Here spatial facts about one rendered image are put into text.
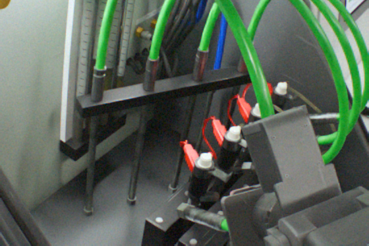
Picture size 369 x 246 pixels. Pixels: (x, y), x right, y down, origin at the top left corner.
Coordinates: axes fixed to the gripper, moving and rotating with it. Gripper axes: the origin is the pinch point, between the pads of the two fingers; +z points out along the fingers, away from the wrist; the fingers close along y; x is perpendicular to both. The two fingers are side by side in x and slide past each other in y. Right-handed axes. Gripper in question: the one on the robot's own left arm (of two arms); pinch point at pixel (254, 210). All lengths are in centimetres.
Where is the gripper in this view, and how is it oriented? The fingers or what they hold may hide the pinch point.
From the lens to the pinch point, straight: 68.5
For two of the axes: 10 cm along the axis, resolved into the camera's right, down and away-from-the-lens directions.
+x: 2.2, 9.7, -0.4
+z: -1.6, 0.8, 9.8
